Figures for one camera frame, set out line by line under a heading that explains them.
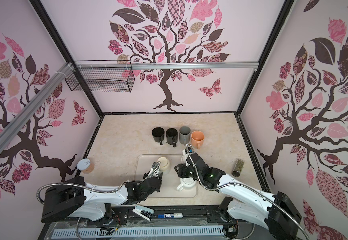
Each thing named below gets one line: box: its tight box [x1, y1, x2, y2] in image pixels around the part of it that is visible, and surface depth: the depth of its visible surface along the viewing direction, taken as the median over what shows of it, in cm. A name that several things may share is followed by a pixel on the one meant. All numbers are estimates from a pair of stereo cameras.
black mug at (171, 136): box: [166, 127, 178, 148], surface depth 100 cm
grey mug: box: [179, 126, 191, 146], surface depth 97 cm
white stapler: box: [132, 205, 154, 222], surface depth 75 cm
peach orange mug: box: [191, 130, 205, 150], surface depth 98 cm
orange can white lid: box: [76, 158, 95, 174], surface depth 88 cm
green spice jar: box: [232, 159, 245, 178], surface depth 89 cm
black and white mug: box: [151, 127, 165, 146], surface depth 98 cm
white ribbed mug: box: [176, 177, 197, 191], surface depth 78 cm
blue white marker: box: [157, 213, 183, 218], surface depth 74 cm
